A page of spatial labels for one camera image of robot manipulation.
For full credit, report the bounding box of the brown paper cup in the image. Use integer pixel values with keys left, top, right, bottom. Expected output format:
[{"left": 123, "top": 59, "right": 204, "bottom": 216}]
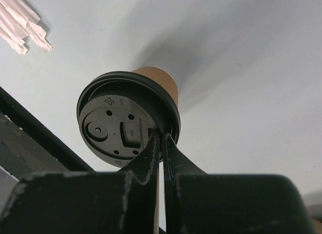
[{"left": 132, "top": 66, "right": 179, "bottom": 106}]

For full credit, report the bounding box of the white wrapped straws bundle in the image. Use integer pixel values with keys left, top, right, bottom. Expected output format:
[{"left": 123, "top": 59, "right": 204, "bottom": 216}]
[{"left": 1, "top": 0, "right": 52, "bottom": 55}]

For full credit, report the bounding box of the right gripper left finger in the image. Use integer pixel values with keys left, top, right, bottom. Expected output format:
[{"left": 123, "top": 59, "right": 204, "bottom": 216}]
[{"left": 1, "top": 133, "right": 159, "bottom": 233}]

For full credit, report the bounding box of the black cup lid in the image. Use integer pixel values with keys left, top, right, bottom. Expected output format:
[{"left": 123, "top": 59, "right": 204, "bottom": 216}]
[{"left": 76, "top": 71, "right": 181, "bottom": 168}]

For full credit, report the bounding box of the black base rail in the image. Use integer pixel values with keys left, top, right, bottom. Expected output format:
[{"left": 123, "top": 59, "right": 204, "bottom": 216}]
[{"left": 1, "top": 89, "right": 93, "bottom": 180}]

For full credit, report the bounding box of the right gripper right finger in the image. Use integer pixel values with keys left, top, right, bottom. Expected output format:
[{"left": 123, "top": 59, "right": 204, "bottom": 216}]
[{"left": 163, "top": 134, "right": 314, "bottom": 233}]

